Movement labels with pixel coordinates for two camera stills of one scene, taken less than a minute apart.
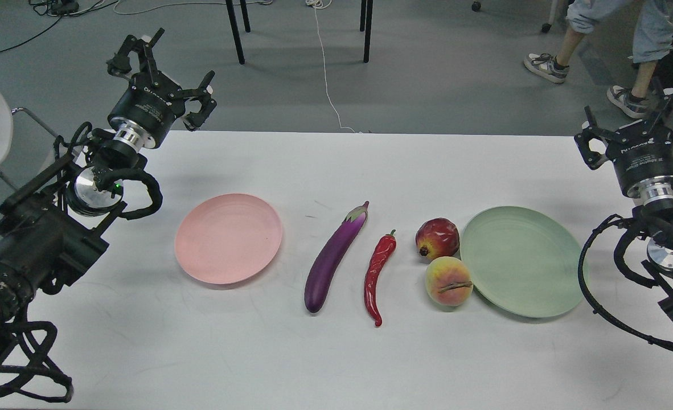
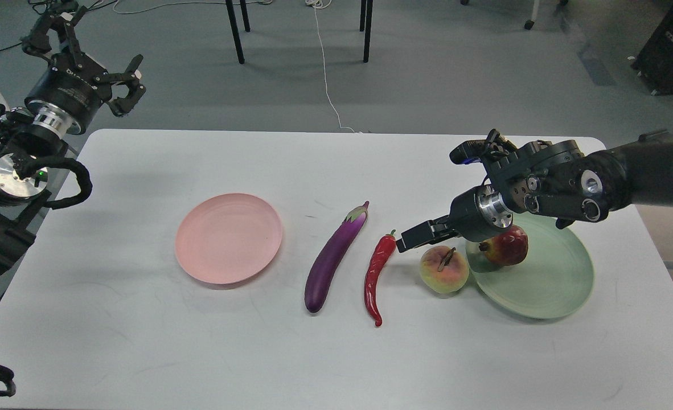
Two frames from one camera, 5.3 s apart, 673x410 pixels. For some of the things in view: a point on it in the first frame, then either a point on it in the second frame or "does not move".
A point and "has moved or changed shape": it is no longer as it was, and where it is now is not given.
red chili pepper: [385, 246] does not move
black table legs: [363, 27] does not move
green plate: [522, 262] does not move
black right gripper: [646, 162] -> [479, 213]
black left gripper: [146, 107] -> [65, 93]
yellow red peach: [448, 281] has moved or changed shape
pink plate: [228, 238] does not move
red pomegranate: [437, 237] -> [508, 249]
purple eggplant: [319, 277] does not move
